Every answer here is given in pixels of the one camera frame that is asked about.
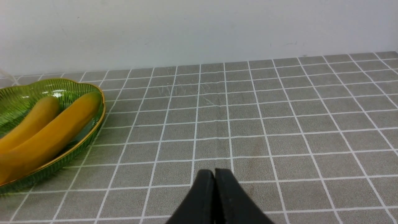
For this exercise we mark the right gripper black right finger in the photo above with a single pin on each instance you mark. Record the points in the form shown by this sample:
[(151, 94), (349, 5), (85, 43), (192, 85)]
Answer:
[(233, 205)]

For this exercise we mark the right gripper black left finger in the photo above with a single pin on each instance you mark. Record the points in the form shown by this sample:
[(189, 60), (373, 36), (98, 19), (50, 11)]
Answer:
[(196, 207)]

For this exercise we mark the green glass fruit bowl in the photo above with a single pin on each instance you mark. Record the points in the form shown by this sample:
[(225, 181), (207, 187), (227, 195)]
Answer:
[(17, 102)]

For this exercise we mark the yellow banana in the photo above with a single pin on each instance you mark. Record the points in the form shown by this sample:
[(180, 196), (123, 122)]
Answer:
[(49, 141), (43, 112)]

